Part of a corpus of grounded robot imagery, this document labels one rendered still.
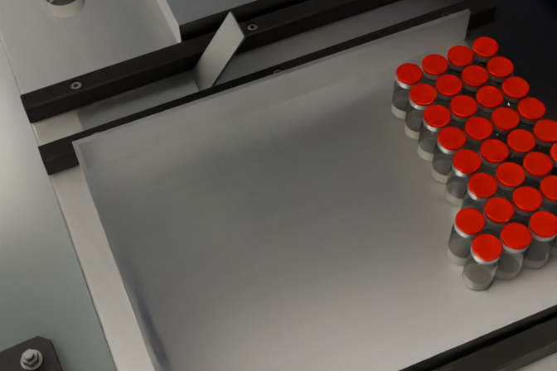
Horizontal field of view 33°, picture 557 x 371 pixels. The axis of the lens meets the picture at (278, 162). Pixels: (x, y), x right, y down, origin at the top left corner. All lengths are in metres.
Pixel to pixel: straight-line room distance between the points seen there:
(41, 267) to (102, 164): 1.01
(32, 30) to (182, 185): 0.22
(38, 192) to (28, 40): 1.01
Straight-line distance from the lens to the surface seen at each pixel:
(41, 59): 0.83
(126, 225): 0.71
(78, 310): 1.69
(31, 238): 1.78
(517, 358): 0.64
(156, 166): 0.73
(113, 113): 0.77
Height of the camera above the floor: 1.48
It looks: 55 degrees down
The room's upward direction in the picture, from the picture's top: 2 degrees counter-clockwise
